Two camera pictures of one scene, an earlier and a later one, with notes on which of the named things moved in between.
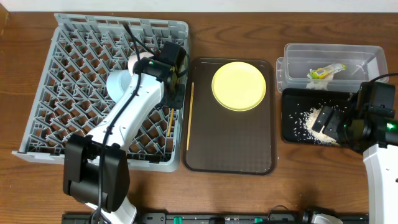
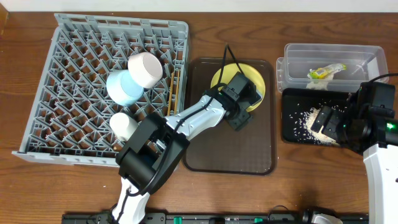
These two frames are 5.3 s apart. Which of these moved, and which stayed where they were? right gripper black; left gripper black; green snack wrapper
Moved: left gripper black
Stayed: right gripper black; green snack wrapper
